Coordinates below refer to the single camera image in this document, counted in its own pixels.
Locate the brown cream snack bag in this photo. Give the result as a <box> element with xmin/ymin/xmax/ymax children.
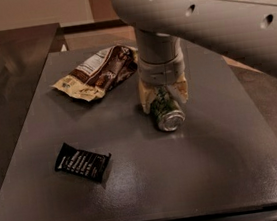
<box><xmin>53</xmin><ymin>45</ymin><xmax>138</xmax><ymax>102</ymax></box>

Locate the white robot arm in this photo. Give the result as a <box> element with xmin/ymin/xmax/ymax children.
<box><xmin>111</xmin><ymin>0</ymin><xmax>277</xmax><ymax>113</ymax></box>

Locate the black candy bar wrapper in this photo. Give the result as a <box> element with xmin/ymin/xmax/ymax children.
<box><xmin>55</xmin><ymin>143</ymin><xmax>112</xmax><ymax>183</ymax></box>

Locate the green soda can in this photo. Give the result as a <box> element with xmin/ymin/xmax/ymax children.
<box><xmin>150</xmin><ymin>87</ymin><xmax>185</xmax><ymax>132</ymax></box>

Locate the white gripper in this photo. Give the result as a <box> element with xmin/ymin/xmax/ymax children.
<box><xmin>138</xmin><ymin>52</ymin><xmax>188</xmax><ymax>114</ymax></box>

